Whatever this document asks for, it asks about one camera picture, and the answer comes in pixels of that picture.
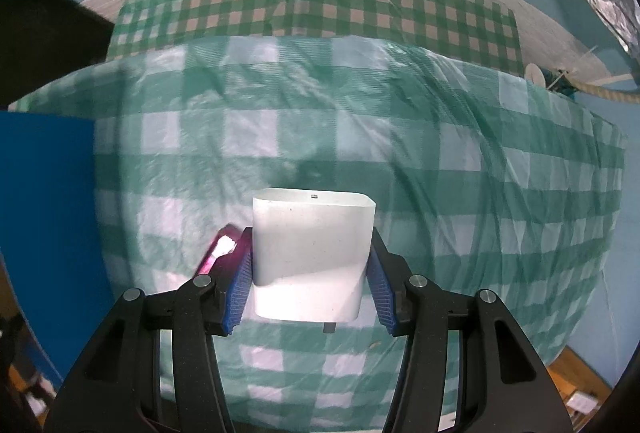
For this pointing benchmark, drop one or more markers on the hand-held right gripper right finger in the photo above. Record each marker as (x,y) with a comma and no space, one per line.
(382,303)

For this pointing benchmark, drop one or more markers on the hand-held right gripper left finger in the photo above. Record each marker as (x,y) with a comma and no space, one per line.
(237,298)

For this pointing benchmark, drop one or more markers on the white power adapter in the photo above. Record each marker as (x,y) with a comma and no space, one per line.
(310,253)

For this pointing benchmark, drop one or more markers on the cardboard box with blue rim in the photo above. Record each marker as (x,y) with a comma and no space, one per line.
(45,213)

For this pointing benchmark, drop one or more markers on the pink plastic object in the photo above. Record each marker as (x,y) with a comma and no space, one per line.
(220,248)

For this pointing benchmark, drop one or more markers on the large-check green plastic cloth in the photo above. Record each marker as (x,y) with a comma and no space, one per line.
(450,163)

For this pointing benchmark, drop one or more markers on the wooden furniture piece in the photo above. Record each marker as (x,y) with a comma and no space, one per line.
(580,378)

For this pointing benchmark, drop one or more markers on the black fabric object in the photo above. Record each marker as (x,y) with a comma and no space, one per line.
(45,38)

